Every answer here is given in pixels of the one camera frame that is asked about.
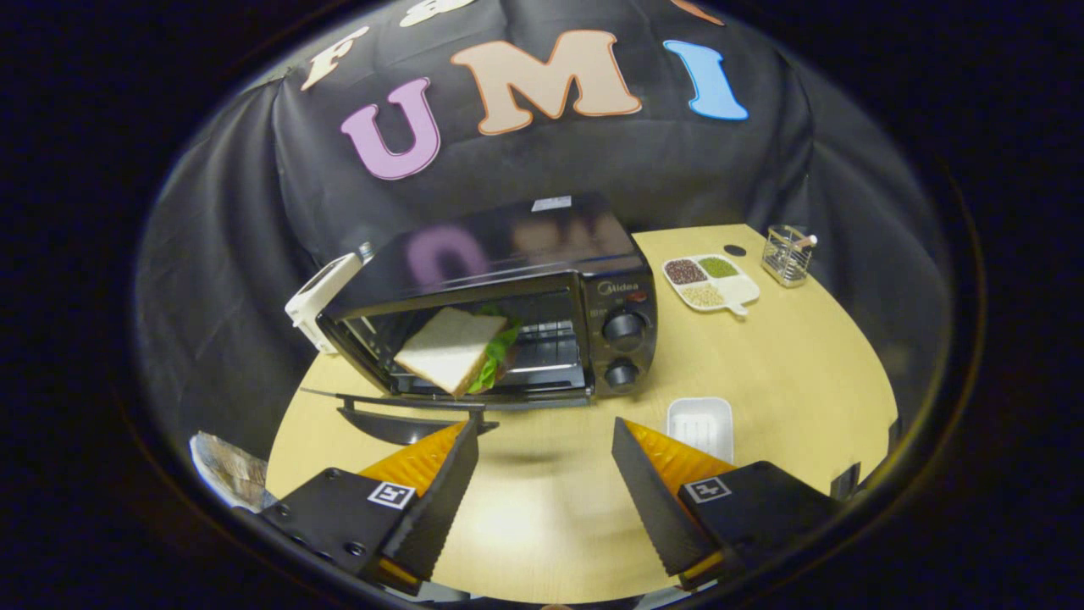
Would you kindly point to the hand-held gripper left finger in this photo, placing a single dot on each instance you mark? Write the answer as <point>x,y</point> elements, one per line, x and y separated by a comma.
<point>440,508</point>

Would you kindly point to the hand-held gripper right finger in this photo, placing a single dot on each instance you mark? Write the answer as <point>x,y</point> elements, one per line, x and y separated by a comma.
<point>652,500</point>

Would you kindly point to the lettuce sandwich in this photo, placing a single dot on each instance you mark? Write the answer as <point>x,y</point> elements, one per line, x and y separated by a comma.
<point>445,347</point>

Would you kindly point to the black toaster oven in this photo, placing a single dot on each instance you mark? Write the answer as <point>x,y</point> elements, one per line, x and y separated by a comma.
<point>525,246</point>

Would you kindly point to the white bread toaster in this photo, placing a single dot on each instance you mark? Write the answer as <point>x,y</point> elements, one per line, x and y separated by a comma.
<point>318,296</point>

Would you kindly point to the white rectangular tray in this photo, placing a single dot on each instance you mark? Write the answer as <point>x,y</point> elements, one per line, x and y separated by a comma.
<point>701,424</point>

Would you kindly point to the fluffy grey patterned blanket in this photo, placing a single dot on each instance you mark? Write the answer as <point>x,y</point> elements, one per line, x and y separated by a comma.
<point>229,474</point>

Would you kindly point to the white divided bean dish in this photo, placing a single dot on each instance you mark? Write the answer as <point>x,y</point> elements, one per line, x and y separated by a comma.
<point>741,292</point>

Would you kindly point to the black round table grommet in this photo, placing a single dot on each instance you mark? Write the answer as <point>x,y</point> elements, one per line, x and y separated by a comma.
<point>735,250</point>

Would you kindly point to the black backdrop cloth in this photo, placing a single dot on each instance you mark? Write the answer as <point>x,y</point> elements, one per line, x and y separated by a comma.
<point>237,212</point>

